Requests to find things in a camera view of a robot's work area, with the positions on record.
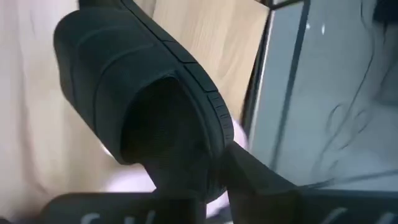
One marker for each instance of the pink rubber slide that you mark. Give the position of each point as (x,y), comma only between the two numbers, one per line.
(130,182)

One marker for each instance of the black rubber slide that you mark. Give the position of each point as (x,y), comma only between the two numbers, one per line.
(109,62)

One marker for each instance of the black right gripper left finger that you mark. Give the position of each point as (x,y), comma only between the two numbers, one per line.
(177,186)

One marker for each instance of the black aluminium table frame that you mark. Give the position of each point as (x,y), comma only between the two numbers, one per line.
(255,77)

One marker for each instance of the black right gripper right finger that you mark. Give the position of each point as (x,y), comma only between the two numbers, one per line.
(258,186)

